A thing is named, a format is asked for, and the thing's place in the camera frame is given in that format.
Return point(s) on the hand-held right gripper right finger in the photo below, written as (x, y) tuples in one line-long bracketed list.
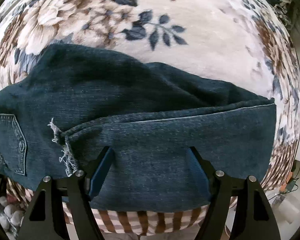
[(197, 172)]

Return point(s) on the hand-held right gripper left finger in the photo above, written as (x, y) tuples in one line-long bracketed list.
[(101, 172)]

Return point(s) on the dark blue denim pants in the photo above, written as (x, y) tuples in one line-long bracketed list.
[(140, 105)]

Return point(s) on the white nightstand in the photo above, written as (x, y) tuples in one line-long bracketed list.
[(286, 207)]

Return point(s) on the floral bed blanket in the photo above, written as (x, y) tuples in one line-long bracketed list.
[(190, 55)]

